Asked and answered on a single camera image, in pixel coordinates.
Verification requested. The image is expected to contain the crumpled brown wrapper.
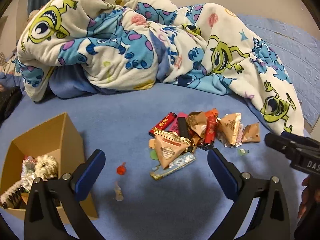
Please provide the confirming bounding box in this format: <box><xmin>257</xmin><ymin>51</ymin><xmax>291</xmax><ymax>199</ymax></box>
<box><xmin>186</xmin><ymin>111</ymin><xmax>207</xmax><ymax>139</ymax></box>

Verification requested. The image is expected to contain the red lighter with yellow text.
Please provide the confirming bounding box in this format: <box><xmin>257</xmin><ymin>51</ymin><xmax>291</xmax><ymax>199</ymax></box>
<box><xmin>149</xmin><ymin>112</ymin><xmax>177</xmax><ymax>137</ymax></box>

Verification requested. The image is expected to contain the black puffer jacket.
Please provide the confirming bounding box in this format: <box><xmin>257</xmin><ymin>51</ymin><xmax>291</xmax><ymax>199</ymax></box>
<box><xmin>0</xmin><ymin>87</ymin><xmax>22</xmax><ymax>125</ymax></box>

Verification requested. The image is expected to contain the triangular brown snack packet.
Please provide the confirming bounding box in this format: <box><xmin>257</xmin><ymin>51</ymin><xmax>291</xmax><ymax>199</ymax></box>
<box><xmin>155</xmin><ymin>130</ymin><xmax>191</xmax><ymax>169</ymax></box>

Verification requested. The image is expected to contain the person's right hand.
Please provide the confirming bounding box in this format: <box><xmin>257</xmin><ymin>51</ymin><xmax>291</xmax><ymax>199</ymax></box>
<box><xmin>297</xmin><ymin>176</ymin><xmax>319</xmax><ymax>219</ymax></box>

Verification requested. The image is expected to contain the small red bottle charm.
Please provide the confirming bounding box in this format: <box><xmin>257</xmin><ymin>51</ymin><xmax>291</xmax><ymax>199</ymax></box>
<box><xmin>116</xmin><ymin>162</ymin><xmax>126</xmax><ymax>176</ymax></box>

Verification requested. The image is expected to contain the green round token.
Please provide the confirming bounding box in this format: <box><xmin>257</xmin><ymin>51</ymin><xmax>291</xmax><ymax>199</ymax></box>
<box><xmin>150</xmin><ymin>150</ymin><xmax>158</xmax><ymax>160</ymax></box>

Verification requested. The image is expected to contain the brown torn snack packet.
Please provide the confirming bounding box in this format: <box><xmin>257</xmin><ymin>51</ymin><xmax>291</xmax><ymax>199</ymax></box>
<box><xmin>217</xmin><ymin>113</ymin><xmax>244</xmax><ymax>147</ymax></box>

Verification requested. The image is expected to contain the pink lighter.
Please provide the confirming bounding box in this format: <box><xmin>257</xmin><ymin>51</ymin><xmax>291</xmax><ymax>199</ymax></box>
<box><xmin>168</xmin><ymin>112</ymin><xmax>188</xmax><ymax>134</ymax></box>

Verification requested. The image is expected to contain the cartoon monster fleece blanket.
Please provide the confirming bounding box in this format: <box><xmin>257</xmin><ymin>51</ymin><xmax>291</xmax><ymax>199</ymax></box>
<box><xmin>15</xmin><ymin>0</ymin><xmax>304</xmax><ymax>135</ymax></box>

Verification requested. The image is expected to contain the blue patterned flat pack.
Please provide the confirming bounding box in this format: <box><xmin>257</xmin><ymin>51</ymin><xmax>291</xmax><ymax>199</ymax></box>
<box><xmin>150</xmin><ymin>152</ymin><xmax>196</xmax><ymax>180</ymax></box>

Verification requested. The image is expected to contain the small clear bottle charm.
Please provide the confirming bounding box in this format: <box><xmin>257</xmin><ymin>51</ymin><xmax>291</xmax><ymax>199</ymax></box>
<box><xmin>114</xmin><ymin>181</ymin><xmax>124</xmax><ymax>202</ymax></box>

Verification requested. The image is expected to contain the brown cardboard box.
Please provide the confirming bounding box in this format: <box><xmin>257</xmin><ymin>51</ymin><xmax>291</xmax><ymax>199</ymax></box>
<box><xmin>0</xmin><ymin>112</ymin><xmax>99</xmax><ymax>225</ymax></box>

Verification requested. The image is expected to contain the small brown triangular packet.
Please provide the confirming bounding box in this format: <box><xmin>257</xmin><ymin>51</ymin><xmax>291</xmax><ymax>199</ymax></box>
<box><xmin>242</xmin><ymin>122</ymin><xmax>260</xmax><ymax>143</ymax></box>

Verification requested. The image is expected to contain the small green bottle charm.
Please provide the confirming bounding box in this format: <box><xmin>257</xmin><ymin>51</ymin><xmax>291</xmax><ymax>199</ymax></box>
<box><xmin>238</xmin><ymin>148</ymin><xmax>249</xmax><ymax>156</ymax></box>

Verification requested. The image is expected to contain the orange round token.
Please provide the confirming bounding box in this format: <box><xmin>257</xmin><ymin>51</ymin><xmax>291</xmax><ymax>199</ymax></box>
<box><xmin>149</xmin><ymin>139</ymin><xmax>155</xmax><ymax>149</ymax></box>

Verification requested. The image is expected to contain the black lighter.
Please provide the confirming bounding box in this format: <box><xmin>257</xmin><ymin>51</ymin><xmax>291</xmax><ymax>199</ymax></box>
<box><xmin>177</xmin><ymin>117</ymin><xmax>191</xmax><ymax>140</ymax></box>

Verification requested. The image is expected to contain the blue bed sheet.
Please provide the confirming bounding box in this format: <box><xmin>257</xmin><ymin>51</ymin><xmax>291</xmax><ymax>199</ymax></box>
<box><xmin>0</xmin><ymin>13</ymin><xmax>320</xmax><ymax>240</ymax></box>

